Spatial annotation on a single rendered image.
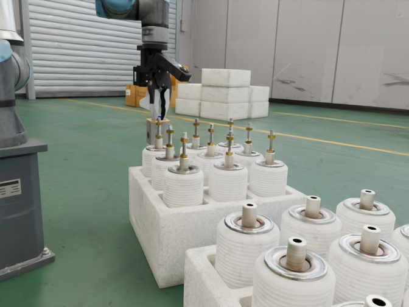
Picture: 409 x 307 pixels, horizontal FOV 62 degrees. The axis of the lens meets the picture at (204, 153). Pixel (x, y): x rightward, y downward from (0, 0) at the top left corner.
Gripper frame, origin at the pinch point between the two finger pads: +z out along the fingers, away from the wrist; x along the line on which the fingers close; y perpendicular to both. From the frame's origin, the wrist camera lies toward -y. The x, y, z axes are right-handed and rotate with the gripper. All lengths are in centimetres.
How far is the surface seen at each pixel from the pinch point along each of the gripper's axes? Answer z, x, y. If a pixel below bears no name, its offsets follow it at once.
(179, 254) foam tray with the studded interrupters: 27.1, 22.5, -21.4
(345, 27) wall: -96, -535, 17
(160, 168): 11.5, 12.3, -8.7
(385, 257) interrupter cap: 9, 36, -60
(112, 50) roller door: -50, -412, 400
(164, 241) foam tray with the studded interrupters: 23.2, 25.2, -19.1
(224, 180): 11.9, 10.8, -26.1
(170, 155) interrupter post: 8.8, 8.3, -9.2
